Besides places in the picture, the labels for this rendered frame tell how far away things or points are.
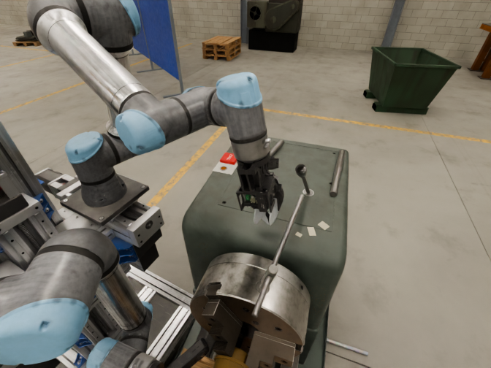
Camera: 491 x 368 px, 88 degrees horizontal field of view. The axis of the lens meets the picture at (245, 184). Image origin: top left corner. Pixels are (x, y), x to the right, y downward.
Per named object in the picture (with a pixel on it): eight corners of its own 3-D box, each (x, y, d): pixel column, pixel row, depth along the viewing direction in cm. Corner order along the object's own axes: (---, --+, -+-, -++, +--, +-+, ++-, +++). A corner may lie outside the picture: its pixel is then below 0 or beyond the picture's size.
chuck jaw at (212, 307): (233, 311, 69) (208, 284, 64) (248, 311, 66) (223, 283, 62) (217, 355, 61) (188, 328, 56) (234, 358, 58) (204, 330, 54)
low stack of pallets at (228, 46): (217, 50, 841) (216, 35, 814) (242, 52, 823) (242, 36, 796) (202, 58, 747) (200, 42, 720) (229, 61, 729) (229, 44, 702)
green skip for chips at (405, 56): (359, 90, 538) (371, 46, 485) (405, 93, 530) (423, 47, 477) (376, 117, 434) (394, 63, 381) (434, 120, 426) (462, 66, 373)
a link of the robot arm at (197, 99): (157, 95, 50) (191, 96, 43) (200, 82, 57) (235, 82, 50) (169, 133, 54) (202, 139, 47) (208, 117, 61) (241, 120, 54)
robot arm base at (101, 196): (74, 198, 94) (62, 177, 87) (108, 177, 104) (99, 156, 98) (102, 212, 88) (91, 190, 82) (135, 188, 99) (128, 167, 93)
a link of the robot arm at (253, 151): (237, 128, 54) (274, 125, 51) (241, 147, 57) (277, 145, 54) (223, 144, 49) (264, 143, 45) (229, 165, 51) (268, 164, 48)
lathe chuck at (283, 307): (199, 299, 85) (210, 246, 65) (287, 338, 82) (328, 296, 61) (186, 325, 79) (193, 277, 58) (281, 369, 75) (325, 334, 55)
